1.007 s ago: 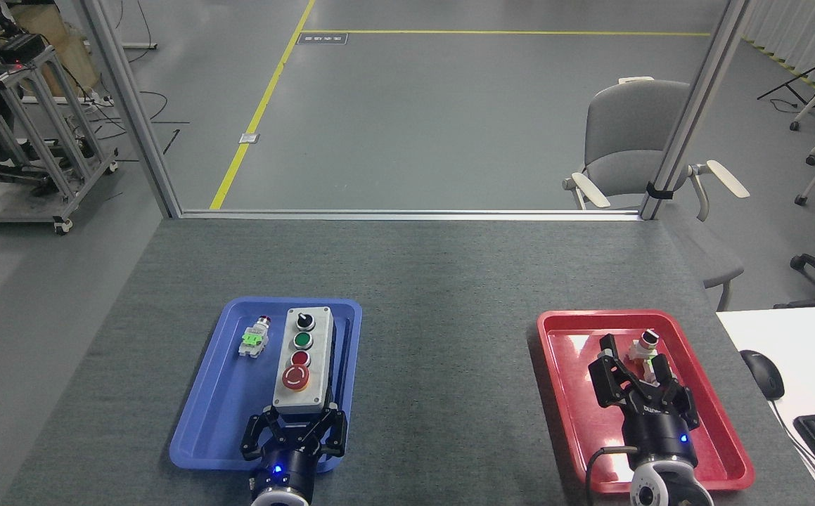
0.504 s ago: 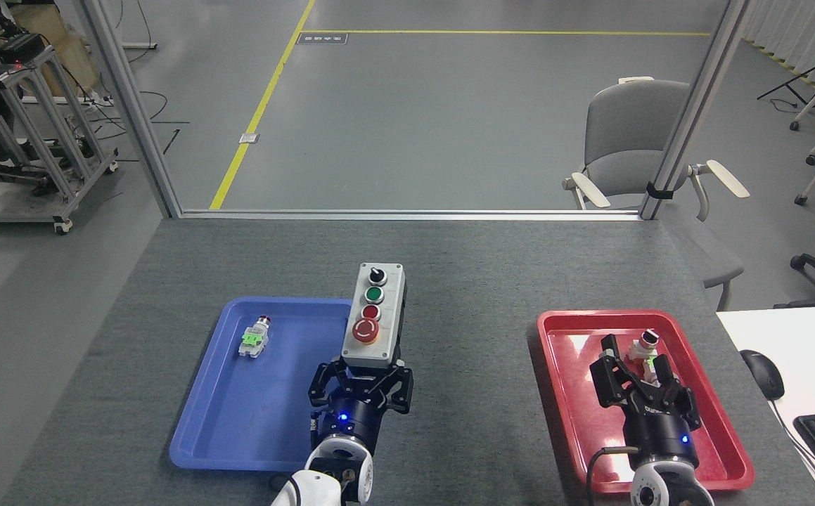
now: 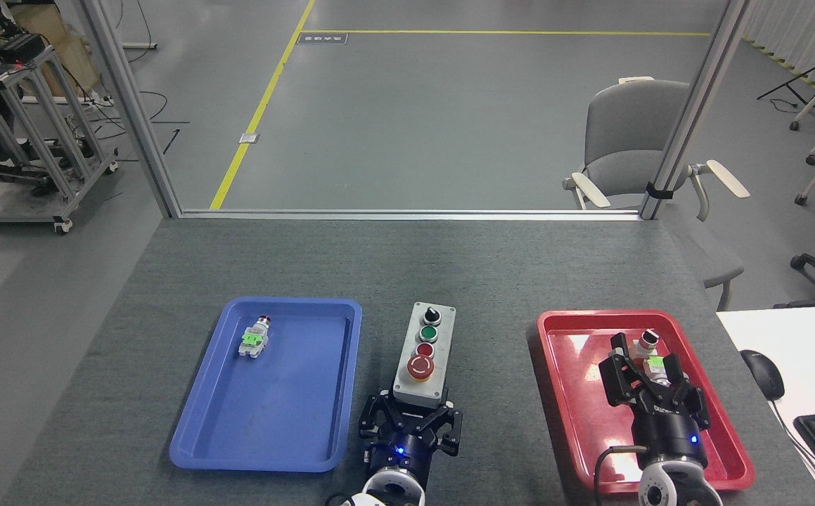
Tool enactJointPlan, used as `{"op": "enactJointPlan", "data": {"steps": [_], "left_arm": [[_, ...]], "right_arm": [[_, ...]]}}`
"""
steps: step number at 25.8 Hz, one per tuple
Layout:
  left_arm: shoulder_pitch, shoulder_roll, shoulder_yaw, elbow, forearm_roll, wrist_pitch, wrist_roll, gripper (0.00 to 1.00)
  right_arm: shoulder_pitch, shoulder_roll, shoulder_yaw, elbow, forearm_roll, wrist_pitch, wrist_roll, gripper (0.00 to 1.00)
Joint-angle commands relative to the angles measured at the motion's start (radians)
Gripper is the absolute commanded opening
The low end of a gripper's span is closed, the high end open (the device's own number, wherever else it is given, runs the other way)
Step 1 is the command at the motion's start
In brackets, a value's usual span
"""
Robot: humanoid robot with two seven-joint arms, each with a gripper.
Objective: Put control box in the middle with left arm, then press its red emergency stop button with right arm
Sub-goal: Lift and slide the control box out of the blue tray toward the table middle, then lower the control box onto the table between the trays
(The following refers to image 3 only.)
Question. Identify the blue plastic tray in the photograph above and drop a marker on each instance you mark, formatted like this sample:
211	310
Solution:
280	400

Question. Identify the aluminium frame cart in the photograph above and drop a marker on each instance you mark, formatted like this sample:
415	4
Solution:
48	147

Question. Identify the black tripod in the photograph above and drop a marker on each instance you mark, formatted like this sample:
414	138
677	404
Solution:
811	70

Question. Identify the metal floor outlet plate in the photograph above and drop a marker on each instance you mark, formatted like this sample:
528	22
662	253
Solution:
249	138

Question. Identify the grey armchair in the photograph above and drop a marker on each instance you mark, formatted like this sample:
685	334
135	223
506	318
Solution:
625	133

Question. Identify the red plastic tray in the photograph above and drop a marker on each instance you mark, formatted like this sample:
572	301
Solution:
576	393

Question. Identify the cardboard box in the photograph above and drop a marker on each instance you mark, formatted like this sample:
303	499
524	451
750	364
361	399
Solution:
69	53

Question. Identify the black computer mouse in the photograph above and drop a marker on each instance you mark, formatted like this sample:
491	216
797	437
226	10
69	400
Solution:
763	374

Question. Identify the red-capped push button switch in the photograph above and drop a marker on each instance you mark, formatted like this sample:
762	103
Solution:
255	339

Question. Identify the white curtain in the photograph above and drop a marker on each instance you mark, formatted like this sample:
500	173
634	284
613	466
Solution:
808	28

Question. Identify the dark floor label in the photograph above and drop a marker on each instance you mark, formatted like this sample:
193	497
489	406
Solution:
322	39

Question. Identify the silver aluminium post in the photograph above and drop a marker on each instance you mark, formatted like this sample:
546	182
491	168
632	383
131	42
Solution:
129	105
695	105

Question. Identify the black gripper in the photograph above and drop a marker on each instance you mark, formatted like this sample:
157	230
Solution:
401	453
671	436

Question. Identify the black-knob selector switch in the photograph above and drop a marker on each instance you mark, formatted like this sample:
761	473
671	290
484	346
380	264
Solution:
646	339

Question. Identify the silver aluminium rail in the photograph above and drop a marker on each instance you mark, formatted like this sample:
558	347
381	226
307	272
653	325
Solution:
407	214

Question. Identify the grey four-button control box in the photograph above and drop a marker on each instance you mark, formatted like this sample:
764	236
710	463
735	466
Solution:
425	351

